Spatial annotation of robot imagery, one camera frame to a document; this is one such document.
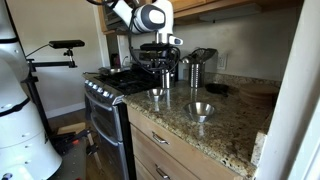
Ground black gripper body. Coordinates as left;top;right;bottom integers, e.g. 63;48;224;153
148;49;181;73

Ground small stainless steel bowl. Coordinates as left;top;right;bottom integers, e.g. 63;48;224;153
147;87;168;103
183;101;216;124

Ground perforated steel utensil holder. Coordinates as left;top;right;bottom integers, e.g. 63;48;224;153
189;63;206;89
160;70;177;89

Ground metal ladle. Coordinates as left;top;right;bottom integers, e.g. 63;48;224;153
180;55;194;65

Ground steel frying pan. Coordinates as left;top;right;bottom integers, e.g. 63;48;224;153
83;66;127;77

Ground stainless steel stove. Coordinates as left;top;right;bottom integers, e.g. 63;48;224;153
82;68;161;180

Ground kitchen base cabinet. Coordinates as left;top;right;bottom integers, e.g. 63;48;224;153
126;105;244;180

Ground stack of round wooden trivets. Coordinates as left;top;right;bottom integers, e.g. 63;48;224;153
238;83;280;108

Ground black red clamp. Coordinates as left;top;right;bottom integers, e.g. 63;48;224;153
49;128;101;168

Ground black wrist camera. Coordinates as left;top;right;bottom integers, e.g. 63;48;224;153
139;42;173;52

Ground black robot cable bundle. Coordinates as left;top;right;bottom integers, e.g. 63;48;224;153
86;0;181;76

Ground white wall outlet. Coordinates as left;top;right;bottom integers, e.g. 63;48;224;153
216;53;228;70

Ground metal drawer handle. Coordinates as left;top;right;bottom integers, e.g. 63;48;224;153
154;164;172;180
151;131;170;146

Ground wooden wall cabinet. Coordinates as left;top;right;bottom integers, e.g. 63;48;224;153
96;0;304;34

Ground black stereo camera bar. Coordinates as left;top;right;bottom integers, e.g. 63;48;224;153
48;39;86;50

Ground black camera stand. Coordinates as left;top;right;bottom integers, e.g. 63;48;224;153
23;48;78;136

